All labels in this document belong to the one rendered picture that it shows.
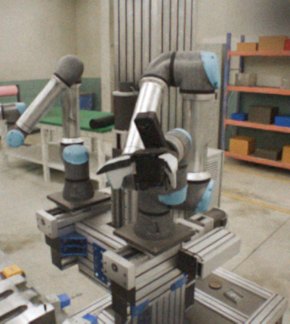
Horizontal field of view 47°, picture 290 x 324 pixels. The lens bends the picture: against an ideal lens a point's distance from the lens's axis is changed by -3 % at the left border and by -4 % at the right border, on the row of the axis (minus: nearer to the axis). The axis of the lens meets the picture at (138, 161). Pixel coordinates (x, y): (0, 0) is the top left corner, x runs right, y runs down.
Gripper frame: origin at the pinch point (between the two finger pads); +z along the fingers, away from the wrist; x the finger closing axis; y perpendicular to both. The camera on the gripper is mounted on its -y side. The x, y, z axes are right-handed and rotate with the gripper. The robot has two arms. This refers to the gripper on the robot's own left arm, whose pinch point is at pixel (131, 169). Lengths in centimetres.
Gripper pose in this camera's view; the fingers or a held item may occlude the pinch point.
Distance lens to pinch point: 63.0
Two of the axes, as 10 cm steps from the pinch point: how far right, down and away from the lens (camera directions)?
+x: -9.3, 0.4, 3.7
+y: 1.3, 9.7, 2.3
